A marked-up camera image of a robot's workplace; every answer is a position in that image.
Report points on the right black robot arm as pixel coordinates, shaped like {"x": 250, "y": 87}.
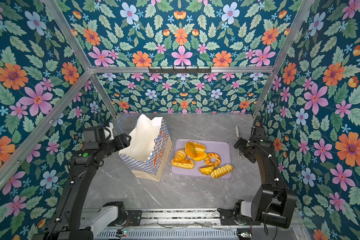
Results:
{"x": 274, "y": 203}

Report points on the ring shaped pretzel bread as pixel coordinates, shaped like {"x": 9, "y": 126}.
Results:
{"x": 213, "y": 159}

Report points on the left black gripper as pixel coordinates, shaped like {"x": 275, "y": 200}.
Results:
{"x": 120, "y": 144}

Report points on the small yellow bun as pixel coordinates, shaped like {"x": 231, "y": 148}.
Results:
{"x": 207, "y": 170}

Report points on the lavender plastic tray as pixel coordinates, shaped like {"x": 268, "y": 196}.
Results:
{"x": 221, "y": 148}

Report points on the ridged long bread roll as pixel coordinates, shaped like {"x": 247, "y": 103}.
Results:
{"x": 222, "y": 171}

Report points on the small croissant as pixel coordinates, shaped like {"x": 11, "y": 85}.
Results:
{"x": 180, "y": 155}

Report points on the round orange bun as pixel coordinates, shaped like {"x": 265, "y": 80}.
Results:
{"x": 190, "y": 149}

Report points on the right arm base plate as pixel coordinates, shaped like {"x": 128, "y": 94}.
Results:
{"x": 228, "y": 218}

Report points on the black hook rail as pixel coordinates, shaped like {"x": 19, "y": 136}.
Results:
{"x": 179, "y": 70}

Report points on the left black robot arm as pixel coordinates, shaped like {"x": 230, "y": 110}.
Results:
{"x": 65, "y": 223}

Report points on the checkered paper bag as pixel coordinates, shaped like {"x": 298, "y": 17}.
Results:
{"x": 149, "y": 148}

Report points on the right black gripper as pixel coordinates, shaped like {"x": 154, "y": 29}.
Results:
{"x": 241, "y": 144}

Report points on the braided flat pastry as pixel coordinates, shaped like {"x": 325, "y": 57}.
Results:
{"x": 184, "y": 164}

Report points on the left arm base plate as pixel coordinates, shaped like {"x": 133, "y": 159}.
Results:
{"x": 131, "y": 218}

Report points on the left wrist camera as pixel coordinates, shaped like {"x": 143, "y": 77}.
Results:
{"x": 96, "y": 135}

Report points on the oval orange glazed bun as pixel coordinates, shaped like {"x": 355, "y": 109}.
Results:
{"x": 199, "y": 156}

